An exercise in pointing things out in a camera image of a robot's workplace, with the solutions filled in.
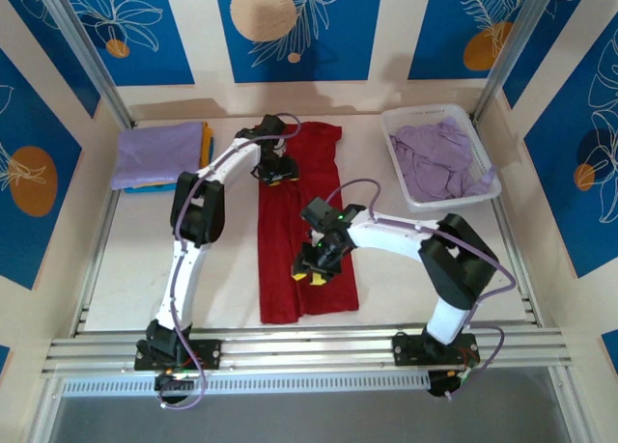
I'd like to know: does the red t-shirt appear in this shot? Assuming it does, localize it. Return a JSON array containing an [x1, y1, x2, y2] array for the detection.
[[255, 121, 361, 326]]

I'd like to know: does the white plastic laundry basket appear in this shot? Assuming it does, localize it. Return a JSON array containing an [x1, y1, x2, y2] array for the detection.
[[380, 103, 502, 214]]

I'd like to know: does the folded yellow orange t-shirt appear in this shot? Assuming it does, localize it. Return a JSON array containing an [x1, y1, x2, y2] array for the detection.
[[197, 122, 216, 174]]

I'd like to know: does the folded lilac t-shirt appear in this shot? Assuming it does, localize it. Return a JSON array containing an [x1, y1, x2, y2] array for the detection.
[[109, 122, 204, 191]]

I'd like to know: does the folded blue t-shirt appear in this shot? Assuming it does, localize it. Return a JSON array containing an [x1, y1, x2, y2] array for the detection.
[[123, 181, 178, 195]]

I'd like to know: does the crumpled lilac t-shirt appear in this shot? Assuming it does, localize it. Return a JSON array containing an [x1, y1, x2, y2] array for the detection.
[[388, 116, 498, 204]]

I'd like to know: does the right black connector box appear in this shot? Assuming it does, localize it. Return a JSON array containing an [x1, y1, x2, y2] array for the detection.
[[427, 369, 464, 399]]

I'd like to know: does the black connector box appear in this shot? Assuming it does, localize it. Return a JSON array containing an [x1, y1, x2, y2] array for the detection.
[[154, 373, 194, 400], [427, 369, 464, 399]]

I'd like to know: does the left black connector box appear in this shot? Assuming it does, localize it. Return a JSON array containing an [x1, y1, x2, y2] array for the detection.
[[154, 373, 194, 400]]

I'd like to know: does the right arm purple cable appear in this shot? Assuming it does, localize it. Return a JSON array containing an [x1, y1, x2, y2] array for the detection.
[[327, 178, 517, 401]]

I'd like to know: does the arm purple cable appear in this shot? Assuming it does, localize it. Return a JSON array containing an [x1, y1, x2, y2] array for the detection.
[[327, 178, 517, 401], [157, 112, 304, 411]]

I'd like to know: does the aluminium rail beam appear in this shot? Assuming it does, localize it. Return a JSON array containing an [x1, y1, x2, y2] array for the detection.
[[41, 325, 576, 381]]

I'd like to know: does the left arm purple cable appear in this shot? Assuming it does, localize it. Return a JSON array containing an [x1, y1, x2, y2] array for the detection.
[[157, 112, 304, 411]]

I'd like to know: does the white slotted cable duct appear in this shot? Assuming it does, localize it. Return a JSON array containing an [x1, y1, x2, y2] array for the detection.
[[62, 372, 431, 397]]

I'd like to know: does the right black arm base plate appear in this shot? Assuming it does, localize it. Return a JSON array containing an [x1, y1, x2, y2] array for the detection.
[[391, 331, 482, 367]]

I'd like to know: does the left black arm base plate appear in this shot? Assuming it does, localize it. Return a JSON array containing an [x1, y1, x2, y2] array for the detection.
[[133, 339, 222, 372]]

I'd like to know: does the right aluminium side rail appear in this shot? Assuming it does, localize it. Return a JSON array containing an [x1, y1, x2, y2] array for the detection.
[[465, 114, 545, 326]]

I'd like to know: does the left aluminium frame post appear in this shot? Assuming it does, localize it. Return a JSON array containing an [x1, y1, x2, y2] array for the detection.
[[36, 0, 137, 128]]

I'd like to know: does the aluminium frame post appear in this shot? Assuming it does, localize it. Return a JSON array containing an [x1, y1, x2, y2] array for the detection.
[[471, 0, 564, 125], [36, 0, 137, 128]]

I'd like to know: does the right aluminium frame post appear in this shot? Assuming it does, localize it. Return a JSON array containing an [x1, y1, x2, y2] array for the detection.
[[471, 0, 564, 125]]

